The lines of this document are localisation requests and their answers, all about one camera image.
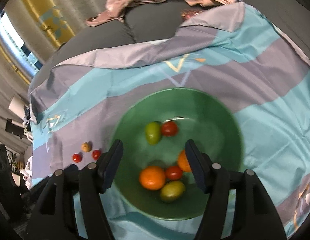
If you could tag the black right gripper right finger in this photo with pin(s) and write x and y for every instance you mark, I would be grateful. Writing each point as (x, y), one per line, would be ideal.
(255, 216)

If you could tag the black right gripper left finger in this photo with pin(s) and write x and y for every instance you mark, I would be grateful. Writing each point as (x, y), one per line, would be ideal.
(54, 217)

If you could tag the green oval fruit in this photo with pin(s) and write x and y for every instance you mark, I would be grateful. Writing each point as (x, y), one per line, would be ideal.
(172, 191)
(153, 133)

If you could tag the blue purple striped cloth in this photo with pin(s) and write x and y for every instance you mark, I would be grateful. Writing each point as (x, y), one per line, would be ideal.
(232, 52)

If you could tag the orange mandarin right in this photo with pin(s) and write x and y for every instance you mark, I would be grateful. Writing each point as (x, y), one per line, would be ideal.
(183, 162)

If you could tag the red cherry tomato upper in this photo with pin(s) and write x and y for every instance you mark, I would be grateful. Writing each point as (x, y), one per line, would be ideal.
(169, 129)

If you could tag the red cherry tomato outer right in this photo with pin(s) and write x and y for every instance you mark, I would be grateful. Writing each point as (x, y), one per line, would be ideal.
(96, 154)

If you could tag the green oval fruit upper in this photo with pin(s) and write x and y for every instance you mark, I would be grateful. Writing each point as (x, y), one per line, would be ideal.
(153, 133)

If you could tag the white floor lamp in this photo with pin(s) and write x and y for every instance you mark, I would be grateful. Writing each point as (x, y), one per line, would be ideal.
(21, 126)

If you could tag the red cherry tomato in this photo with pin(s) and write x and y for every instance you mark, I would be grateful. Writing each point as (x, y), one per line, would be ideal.
(173, 173)
(96, 154)
(169, 129)
(77, 158)

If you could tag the small brown round fruit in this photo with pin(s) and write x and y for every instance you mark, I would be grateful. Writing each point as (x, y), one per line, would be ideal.
(86, 147)

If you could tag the green round bowl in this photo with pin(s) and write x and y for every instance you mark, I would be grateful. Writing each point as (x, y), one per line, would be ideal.
(199, 117)

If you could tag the red cherry tomato lower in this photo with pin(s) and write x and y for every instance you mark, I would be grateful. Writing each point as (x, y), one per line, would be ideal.
(173, 173)

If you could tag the red cherry tomato outer left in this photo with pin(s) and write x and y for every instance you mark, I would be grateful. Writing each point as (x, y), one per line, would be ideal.
(77, 158)

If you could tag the orange mandarin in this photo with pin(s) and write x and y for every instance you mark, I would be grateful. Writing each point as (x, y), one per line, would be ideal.
(152, 178)
(183, 162)

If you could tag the grey yellow patterned curtain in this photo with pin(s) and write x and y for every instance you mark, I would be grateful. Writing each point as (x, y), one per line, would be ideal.
(46, 25)

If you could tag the orange mandarin left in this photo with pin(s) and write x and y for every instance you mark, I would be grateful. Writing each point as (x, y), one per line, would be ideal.
(152, 178)

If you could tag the green oval fruit lower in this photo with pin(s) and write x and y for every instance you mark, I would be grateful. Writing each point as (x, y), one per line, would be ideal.
(172, 191)

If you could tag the dark grey sofa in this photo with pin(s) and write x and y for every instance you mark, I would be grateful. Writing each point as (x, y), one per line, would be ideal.
(151, 22)

